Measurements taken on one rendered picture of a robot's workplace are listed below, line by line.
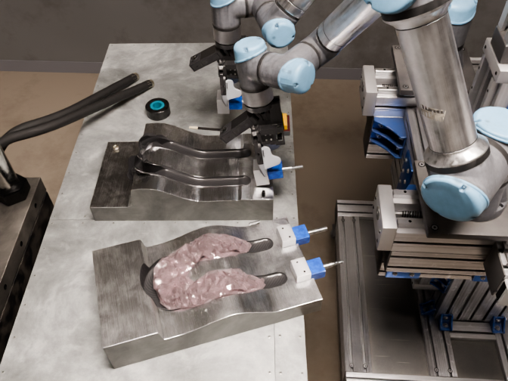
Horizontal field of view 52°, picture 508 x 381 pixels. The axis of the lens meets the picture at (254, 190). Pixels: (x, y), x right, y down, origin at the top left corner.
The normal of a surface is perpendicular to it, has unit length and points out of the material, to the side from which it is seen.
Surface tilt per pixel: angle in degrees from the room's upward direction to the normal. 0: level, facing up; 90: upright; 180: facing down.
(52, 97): 0
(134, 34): 90
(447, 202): 96
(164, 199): 90
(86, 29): 90
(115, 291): 0
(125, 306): 0
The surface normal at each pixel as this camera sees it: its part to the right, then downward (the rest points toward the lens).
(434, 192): -0.59, 0.68
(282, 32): 0.24, 0.72
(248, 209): -0.01, 0.75
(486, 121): 0.07, -0.74
